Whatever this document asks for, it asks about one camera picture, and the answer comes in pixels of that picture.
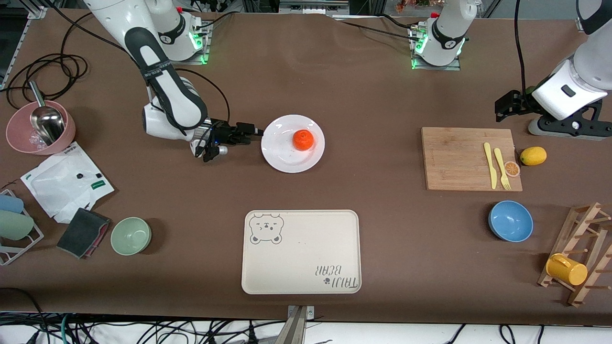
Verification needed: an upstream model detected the orange toy mandarin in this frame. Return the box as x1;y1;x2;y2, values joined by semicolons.
293;129;315;151

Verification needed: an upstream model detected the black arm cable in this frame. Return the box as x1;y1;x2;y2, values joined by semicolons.
176;68;231;126
514;0;532;98

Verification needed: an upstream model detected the white ceramic plate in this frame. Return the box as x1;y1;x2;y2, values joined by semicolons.
261;114;326;173

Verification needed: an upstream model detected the pink plastic bowl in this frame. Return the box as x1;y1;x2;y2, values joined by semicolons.
6;100;77;155

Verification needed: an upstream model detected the pale green bowl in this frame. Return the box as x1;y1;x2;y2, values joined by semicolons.
110;217;152;256

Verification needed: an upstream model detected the pale green cup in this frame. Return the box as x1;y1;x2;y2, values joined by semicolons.
0;211;35;241

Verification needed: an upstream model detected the metal table bracket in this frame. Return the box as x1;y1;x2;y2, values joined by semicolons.
281;305;316;344

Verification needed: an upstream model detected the metal scoop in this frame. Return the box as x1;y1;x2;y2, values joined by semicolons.
28;81;66;145

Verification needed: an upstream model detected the light blue cup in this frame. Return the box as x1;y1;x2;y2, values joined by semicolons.
0;194;24;214

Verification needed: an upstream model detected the yellow plastic mug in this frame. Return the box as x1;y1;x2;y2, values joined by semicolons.
546;253;588;286

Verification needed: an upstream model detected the yellow plastic fork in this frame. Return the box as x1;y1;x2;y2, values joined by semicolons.
493;148;512;191

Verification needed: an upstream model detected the coiled black cable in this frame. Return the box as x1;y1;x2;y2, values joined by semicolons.
2;0;131;109

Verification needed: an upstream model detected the yellow plastic knife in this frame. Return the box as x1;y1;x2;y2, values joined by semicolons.
483;142;498;190

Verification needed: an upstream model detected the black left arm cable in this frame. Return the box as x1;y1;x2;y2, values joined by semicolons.
514;0;532;98

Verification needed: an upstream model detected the black base cable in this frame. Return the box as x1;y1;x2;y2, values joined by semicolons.
332;17;424;41
191;11;236;31

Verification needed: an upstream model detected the wooden peg drying rack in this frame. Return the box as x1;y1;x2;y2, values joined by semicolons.
537;202;612;307

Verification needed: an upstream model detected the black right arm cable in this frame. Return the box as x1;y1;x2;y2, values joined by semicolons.
176;68;231;126

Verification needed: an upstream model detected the blue plastic bowl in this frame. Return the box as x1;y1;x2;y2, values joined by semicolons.
488;200;534;243

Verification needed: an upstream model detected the white plastic bag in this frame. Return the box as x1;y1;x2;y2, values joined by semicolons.
21;142;115;224

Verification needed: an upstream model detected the beige bear print tray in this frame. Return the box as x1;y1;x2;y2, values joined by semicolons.
241;210;362;295

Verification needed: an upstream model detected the white wire cup rack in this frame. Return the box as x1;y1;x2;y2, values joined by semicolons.
0;190;44;266

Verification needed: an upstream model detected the yellow toy lemon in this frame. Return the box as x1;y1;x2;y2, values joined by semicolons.
520;146;547;167

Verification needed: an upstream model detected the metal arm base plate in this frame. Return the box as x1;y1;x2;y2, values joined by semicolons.
409;28;462;72
159;20;212;65

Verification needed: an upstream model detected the bamboo cutting board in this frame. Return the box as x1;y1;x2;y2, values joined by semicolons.
421;127;523;192

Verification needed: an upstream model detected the teal cable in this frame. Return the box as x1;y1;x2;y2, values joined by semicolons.
59;313;73;344

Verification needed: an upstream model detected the dark grey folded cloth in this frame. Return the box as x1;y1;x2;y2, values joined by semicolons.
56;208;111;259

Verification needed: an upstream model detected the aluminium frame rail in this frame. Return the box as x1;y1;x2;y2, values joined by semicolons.
279;0;350;16

